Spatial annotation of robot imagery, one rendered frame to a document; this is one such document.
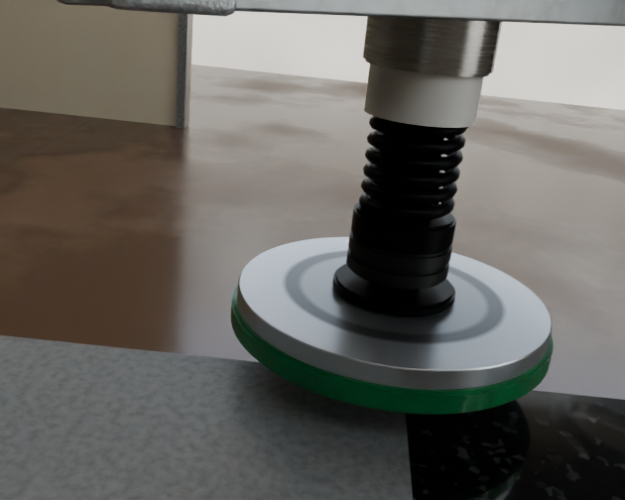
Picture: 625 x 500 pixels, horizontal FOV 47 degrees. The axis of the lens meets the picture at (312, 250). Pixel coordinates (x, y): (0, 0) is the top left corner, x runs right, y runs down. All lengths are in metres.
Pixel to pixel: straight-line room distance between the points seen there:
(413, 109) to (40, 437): 0.28
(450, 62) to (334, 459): 0.23
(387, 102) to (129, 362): 0.24
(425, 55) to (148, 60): 4.89
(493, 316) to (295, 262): 0.15
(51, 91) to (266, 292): 5.10
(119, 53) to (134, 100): 0.34
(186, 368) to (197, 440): 0.08
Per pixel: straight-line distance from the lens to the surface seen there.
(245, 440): 0.43
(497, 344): 0.45
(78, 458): 0.42
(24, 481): 0.41
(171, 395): 0.46
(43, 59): 5.52
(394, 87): 0.43
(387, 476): 0.41
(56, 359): 0.51
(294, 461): 0.41
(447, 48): 0.42
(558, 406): 0.52
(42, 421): 0.45
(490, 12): 0.40
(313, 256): 0.54
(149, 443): 0.42
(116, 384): 0.48
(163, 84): 5.27
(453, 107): 0.43
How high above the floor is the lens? 1.07
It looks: 21 degrees down
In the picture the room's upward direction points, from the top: 6 degrees clockwise
